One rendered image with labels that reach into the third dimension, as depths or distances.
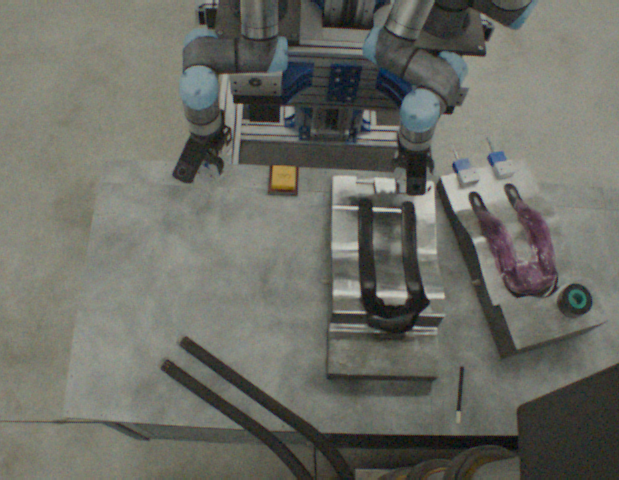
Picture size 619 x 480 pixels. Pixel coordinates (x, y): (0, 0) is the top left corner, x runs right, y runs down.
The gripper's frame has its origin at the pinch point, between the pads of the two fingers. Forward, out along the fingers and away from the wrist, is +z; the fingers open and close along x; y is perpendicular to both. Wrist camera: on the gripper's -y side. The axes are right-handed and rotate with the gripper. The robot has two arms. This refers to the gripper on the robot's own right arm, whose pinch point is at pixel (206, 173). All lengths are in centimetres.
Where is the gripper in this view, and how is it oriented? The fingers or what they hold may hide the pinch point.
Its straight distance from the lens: 156.0
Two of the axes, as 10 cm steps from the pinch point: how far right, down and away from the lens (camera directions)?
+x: -8.7, -4.7, 1.5
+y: 4.9, -8.0, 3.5
